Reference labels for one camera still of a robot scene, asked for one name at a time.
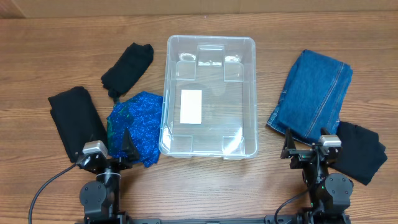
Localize blue denim jeans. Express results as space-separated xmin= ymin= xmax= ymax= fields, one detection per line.
xmin=267 ymin=50 xmax=353 ymax=145

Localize black cloth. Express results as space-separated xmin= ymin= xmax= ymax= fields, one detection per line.
xmin=331 ymin=121 xmax=387 ymax=185
xmin=49 ymin=86 xmax=108 ymax=163

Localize blue sequin fabric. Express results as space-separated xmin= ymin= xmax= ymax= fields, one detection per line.
xmin=107 ymin=91 xmax=163 ymax=167

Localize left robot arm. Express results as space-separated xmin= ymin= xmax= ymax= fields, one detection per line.
xmin=76 ymin=129 xmax=140 ymax=223

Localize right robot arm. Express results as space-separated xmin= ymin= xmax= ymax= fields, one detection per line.
xmin=274 ymin=128 xmax=353 ymax=223

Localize rolled black sock garment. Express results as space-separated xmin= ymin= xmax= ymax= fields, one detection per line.
xmin=101 ymin=43 xmax=154 ymax=104

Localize white label in bin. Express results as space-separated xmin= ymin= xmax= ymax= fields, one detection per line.
xmin=180 ymin=90 xmax=202 ymax=124

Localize clear plastic storage bin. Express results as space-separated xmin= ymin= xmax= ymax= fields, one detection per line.
xmin=159 ymin=35 xmax=258 ymax=160

